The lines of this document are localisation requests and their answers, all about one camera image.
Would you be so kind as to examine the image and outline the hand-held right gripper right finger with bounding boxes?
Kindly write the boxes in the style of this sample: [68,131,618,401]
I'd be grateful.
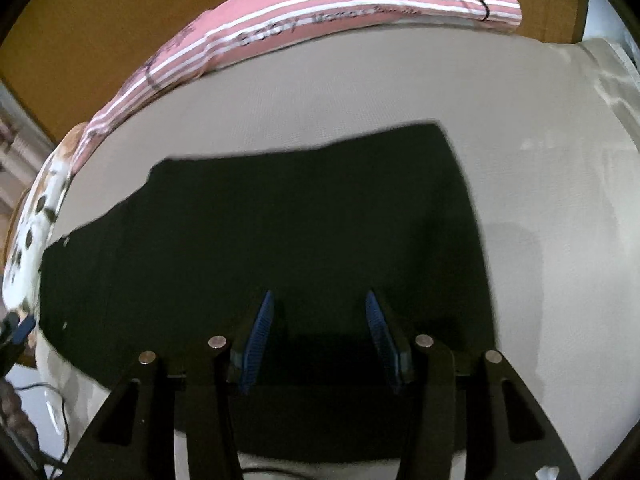
[365,289,583,480]

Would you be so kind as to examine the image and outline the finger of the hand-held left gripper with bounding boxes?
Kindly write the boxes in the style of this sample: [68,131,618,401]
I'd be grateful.
[0,311,37,377]

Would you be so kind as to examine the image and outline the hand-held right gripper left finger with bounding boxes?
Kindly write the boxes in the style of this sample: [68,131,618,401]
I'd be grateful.
[62,289,288,480]

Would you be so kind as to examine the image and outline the black pants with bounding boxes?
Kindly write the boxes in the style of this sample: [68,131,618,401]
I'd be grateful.
[37,120,501,453]

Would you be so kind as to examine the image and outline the pale curtain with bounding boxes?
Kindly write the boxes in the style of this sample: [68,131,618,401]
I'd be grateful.
[0,85,57,211]

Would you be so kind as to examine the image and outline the beige woven bed mat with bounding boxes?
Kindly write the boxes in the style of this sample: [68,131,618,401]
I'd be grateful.
[37,30,640,480]

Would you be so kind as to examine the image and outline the brown woven headboard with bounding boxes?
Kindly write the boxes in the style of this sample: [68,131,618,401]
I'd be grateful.
[0,0,588,151]

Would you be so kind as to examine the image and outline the pink striped tree-print pillow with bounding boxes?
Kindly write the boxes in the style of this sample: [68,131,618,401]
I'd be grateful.
[70,0,522,161]

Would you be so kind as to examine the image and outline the beige satin cloth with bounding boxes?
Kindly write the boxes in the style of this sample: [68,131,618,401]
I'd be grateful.
[582,37,640,131]

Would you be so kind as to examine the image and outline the thin black cable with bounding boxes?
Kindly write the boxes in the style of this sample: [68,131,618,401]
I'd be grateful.
[7,382,73,467]

